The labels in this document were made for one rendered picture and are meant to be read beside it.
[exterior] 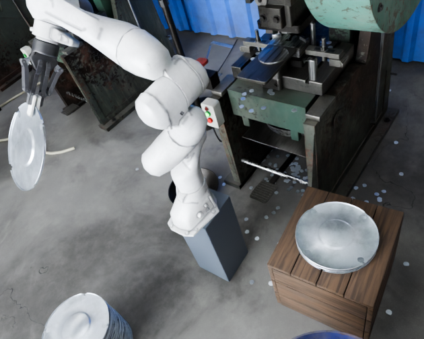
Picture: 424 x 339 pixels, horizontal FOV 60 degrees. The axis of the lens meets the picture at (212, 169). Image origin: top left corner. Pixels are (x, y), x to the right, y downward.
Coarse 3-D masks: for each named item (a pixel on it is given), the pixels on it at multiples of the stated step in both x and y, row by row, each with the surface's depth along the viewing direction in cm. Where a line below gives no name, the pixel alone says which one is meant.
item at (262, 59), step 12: (264, 48) 158; (276, 48) 155; (288, 48) 153; (252, 60) 154; (264, 60) 151; (276, 60) 149; (288, 60) 149; (240, 72) 150; (252, 72) 148; (264, 72) 146; (276, 72) 145; (264, 84) 142; (276, 84) 155
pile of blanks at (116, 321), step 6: (84, 294) 160; (108, 306) 155; (114, 312) 158; (114, 318) 155; (120, 318) 162; (108, 324) 148; (114, 324) 153; (120, 324) 159; (126, 324) 166; (108, 330) 147; (114, 330) 151; (120, 330) 157; (126, 330) 162; (108, 336) 147; (114, 336) 152; (120, 336) 156; (126, 336) 160; (132, 336) 166
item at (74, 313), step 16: (64, 304) 159; (80, 304) 157; (96, 304) 155; (48, 320) 155; (64, 320) 153; (80, 320) 151; (96, 320) 150; (48, 336) 150; (64, 336) 148; (80, 336) 146; (96, 336) 145
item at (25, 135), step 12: (24, 108) 123; (36, 108) 115; (12, 120) 128; (24, 120) 123; (36, 120) 116; (12, 132) 130; (24, 132) 121; (36, 132) 116; (12, 144) 130; (24, 144) 121; (36, 144) 116; (12, 156) 129; (24, 156) 121; (36, 156) 116; (12, 168) 129; (24, 168) 122; (36, 168) 116; (24, 180) 122; (36, 180) 115
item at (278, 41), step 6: (282, 36) 161; (288, 36) 160; (294, 36) 159; (306, 36) 156; (270, 42) 160; (276, 42) 159; (282, 42) 158; (288, 42) 156; (294, 42) 155; (300, 42) 154; (306, 42) 155; (300, 48) 153; (294, 54) 155; (300, 54) 155
